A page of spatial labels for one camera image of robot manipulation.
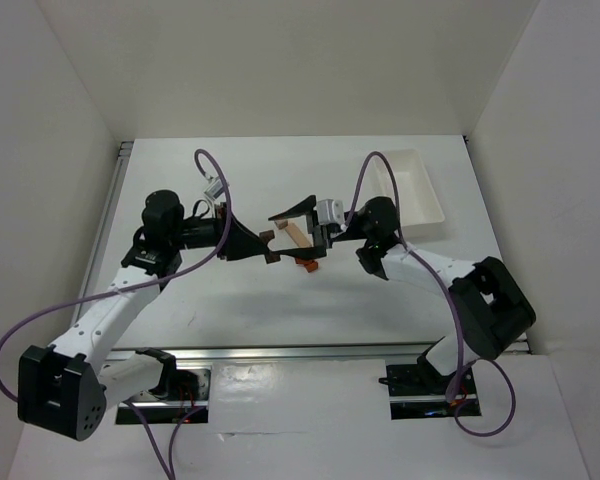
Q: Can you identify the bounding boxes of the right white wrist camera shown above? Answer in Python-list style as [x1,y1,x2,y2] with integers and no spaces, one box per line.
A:
[316,199,345,229]

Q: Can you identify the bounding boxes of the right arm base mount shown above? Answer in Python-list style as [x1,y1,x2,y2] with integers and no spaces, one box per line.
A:
[378,364,481,420]

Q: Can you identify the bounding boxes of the long light wood block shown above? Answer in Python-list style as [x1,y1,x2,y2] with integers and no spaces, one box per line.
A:
[285,222,313,248]

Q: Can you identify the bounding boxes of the orange arch block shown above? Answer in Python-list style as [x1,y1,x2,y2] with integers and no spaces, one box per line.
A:
[295,258,318,267]

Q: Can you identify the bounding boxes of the aluminium left rail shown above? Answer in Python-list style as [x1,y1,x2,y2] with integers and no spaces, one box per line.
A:
[78,140,134,298]

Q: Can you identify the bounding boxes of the aluminium front rail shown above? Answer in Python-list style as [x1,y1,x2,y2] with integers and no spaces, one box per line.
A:
[109,340,529,362]

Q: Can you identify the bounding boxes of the orange triangular roof block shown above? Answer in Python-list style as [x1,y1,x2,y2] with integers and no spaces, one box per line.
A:
[305,261,319,273]

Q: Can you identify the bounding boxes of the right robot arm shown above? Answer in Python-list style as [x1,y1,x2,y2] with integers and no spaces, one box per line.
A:
[271,196,536,395]

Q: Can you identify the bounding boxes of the aluminium rail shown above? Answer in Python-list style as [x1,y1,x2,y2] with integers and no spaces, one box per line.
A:
[109,340,529,362]
[78,140,134,298]

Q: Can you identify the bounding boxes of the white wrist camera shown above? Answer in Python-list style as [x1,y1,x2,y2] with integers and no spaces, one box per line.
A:
[316,199,345,229]
[203,177,227,203]

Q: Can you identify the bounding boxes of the white plastic bin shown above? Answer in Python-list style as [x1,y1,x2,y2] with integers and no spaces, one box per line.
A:
[384,149,445,238]

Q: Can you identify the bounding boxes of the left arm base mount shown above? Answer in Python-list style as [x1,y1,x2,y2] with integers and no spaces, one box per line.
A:
[129,363,212,425]

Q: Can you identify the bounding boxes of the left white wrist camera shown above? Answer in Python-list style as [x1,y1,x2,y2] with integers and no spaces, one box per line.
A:
[203,177,227,203]

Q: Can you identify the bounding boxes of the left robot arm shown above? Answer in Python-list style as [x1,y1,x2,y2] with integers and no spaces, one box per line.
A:
[17,190,275,441]

